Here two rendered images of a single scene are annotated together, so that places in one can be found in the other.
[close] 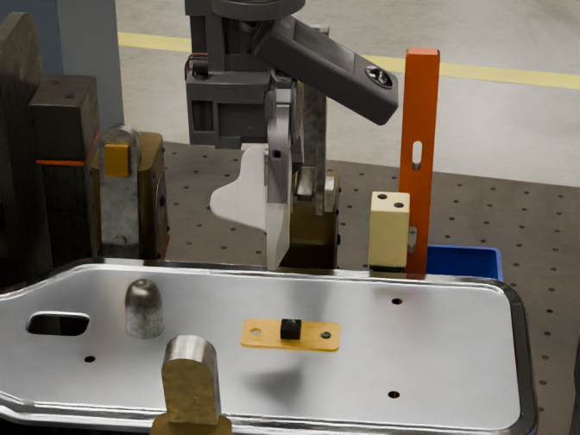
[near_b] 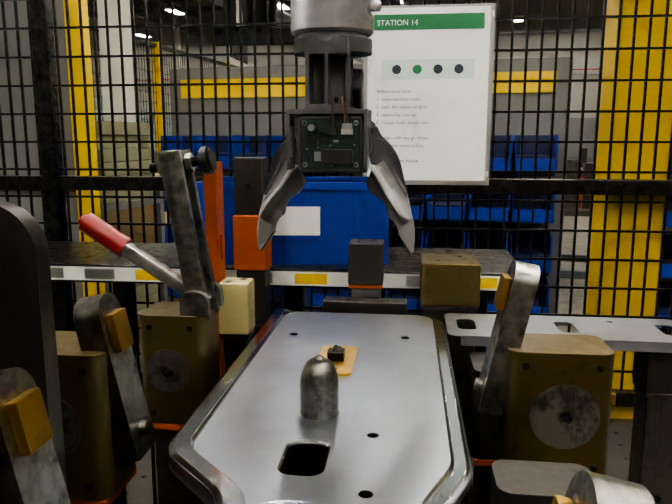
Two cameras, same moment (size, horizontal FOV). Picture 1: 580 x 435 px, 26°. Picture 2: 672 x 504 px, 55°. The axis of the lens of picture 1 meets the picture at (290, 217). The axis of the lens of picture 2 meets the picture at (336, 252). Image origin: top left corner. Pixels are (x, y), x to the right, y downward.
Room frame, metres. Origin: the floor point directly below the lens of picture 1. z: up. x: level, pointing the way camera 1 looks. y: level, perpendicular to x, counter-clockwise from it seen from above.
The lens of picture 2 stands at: (0.85, 0.63, 1.23)
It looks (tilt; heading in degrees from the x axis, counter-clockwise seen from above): 10 degrees down; 271
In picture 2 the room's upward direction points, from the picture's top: straight up
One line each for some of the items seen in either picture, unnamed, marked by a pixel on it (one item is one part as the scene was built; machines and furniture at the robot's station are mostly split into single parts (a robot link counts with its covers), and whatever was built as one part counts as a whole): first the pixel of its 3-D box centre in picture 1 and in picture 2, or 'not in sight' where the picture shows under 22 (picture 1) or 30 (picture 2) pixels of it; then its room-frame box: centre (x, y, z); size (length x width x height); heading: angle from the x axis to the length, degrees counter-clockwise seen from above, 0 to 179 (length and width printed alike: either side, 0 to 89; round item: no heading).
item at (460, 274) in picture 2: not in sight; (445, 379); (0.71, -0.26, 0.88); 0.08 x 0.08 x 0.36; 85
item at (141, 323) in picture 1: (144, 312); (319, 392); (0.88, 0.12, 1.02); 0.03 x 0.03 x 0.07
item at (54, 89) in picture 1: (81, 269); not in sight; (1.10, 0.22, 0.91); 0.07 x 0.05 x 0.42; 175
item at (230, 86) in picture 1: (249, 61); (332, 108); (0.87, 0.03, 1.25); 0.09 x 0.08 x 0.12; 85
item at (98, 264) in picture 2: not in sight; (248, 263); (1.02, -0.45, 1.02); 0.90 x 0.22 x 0.03; 175
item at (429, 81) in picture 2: not in sight; (426, 97); (0.71, -0.54, 1.30); 0.23 x 0.02 x 0.31; 175
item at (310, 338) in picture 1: (291, 330); (336, 355); (0.86, 0.00, 1.01); 0.08 x 0.04 x 0.01; 85
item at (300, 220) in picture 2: not in sight; (296, 218); (0.94, -0.44, 1.10); 0.30 x 0.17 x 0.13; 1
